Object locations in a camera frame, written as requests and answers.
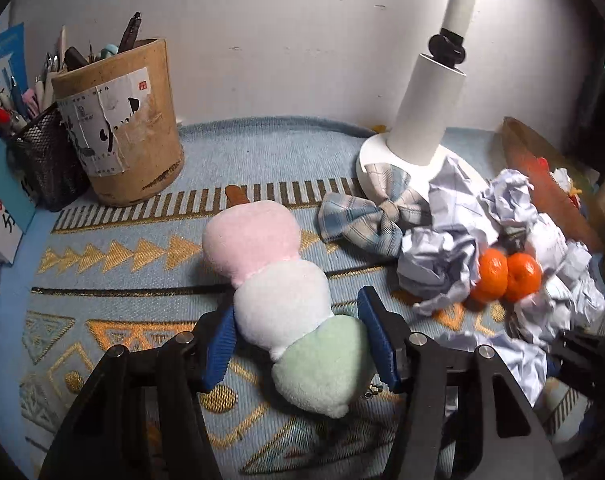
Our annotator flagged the pink white green dango plush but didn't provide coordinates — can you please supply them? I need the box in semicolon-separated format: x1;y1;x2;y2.
202;196;374;418

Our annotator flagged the white paper ball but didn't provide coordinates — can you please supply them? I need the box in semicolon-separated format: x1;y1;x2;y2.
397;228;479;316

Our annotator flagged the orange mandarin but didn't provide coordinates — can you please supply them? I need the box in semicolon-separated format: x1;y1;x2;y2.
470;248;509;304
504;252;542;304

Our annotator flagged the blue patterned table mat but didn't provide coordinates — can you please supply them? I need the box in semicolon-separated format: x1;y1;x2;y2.
17;116;605;480

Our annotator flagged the plaid fabric bow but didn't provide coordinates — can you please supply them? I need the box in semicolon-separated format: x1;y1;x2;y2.
317;164;432;258

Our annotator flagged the white desk lamp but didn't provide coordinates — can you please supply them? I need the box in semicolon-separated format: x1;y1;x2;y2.
356;0;476;203

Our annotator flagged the gold ribbed bowl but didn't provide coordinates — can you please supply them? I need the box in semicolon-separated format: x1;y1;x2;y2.
499;116;605;254

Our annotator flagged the blue white booklets stack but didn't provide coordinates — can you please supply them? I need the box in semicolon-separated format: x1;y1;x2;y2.
0;24;36;293

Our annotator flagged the black mesh pen holder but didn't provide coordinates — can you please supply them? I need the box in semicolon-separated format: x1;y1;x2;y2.
7;103;90;211

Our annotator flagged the cardboard cylinder pen holder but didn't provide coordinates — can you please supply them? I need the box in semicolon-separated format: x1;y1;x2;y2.
53;38;184;207

